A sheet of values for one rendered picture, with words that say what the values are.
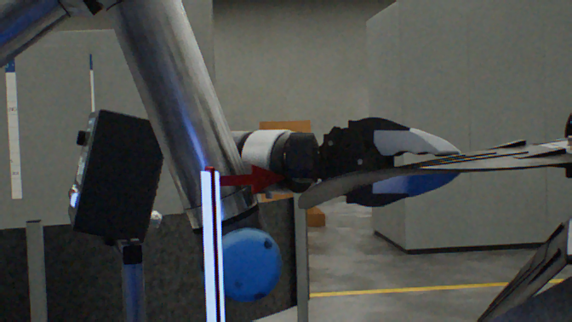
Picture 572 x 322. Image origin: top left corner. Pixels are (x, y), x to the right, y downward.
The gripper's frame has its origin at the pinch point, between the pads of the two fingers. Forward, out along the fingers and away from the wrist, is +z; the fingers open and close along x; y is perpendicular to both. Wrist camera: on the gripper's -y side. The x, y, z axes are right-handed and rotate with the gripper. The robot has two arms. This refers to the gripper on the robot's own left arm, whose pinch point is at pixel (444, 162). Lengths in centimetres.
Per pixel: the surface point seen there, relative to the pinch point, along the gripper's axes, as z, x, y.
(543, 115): -175, -66, 612
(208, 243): -9.3, 7.4, -24.0
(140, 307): -51, 21, 9
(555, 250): 7.6, 8.7, 11.5
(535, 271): 5.3, 11.2, 12.6
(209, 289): -9.4, 11.1, -23.6
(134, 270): -52, 16, 8
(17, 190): -526, 13, 319
